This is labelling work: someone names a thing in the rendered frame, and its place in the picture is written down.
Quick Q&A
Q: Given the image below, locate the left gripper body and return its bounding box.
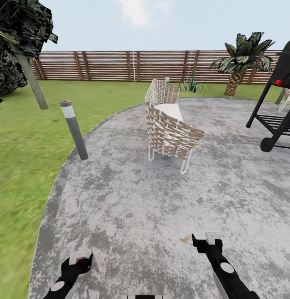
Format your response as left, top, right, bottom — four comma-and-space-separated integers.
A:
61, 257, 89, 279

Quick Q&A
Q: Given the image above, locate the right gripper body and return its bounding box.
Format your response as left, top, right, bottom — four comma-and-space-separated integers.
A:
197, 239, 223, 258

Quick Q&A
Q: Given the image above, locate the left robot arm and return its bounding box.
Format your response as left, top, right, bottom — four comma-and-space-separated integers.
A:
43, 250, 93, 299

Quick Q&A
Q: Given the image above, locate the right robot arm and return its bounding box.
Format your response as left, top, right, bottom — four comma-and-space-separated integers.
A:
192, 232, 260, 299

